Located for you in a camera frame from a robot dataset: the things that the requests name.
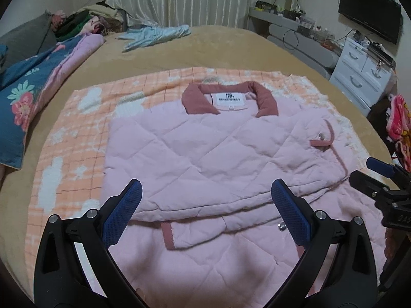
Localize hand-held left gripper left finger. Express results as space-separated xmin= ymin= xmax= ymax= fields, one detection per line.
xmin=33 ymin=179 xmax=143 ymax=308

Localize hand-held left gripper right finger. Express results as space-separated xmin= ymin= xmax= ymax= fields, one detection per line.
xmin=271 ymin=179 xmax=378 ymax=308

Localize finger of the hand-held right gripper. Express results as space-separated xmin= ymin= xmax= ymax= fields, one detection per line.
xmin=366 ymin=157 xmax=411 ymax=190
xmin=349 ymin=170 xmax=391 ymax=201

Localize pink quilted jacket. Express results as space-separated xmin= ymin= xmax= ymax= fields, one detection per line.
xmin=103 ymin=82 xmax=390 ymax=308

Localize pile of clothes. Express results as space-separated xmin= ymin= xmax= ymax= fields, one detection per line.
xmin=53 ymin=2 xmax=161 ymax=37

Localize pink printed cloth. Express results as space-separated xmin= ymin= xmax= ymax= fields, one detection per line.
xmin=385 ymin=94 xmax=411 ymax=164

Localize black cloth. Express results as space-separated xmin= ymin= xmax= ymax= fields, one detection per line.
xmin=366 ymin=98 xmax=395 ymax=127

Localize orange checked blanket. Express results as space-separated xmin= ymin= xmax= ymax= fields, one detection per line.
xmin=25 ymin=67 xmax=390 ymax=283

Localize white drawer cabinet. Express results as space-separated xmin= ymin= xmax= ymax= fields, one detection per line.
xmin=330 ymin=37 xmax=394 ymax=116

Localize black set-top box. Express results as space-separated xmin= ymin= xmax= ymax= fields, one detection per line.
xmin=366 ymin=42 xmax=394 ymax=68

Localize grey dressing table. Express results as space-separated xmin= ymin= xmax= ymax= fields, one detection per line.
xmin=249 ymin=8 xmax=339 ymax=79

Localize blue floral quilt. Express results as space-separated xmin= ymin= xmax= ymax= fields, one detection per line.
xmin=0 ymin=34 xmax=106 ymax=169

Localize clutter of small toiletries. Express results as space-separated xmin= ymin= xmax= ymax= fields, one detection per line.
xmin=254 ymin=0 xmax=341 ymax=50

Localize bed with tan cover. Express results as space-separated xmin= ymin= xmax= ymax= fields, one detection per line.
xmin=0 ymin=24 xmax=395 ymax=296

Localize light blue garment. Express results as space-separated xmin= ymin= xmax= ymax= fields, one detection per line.
xmin=116 ymin=25 xmax=191 ymax=53

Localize grey pillow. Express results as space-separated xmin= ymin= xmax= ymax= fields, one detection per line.
xmin=0 ymin=11 xmax=60 ymax=65

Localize black wall television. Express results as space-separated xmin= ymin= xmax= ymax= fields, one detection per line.
xmin=339 ymin=0 xmax=403 ymax=45

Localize black cable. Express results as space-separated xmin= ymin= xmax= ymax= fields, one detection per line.
xmin=283 ymin=30 xmax=299 ymax=51

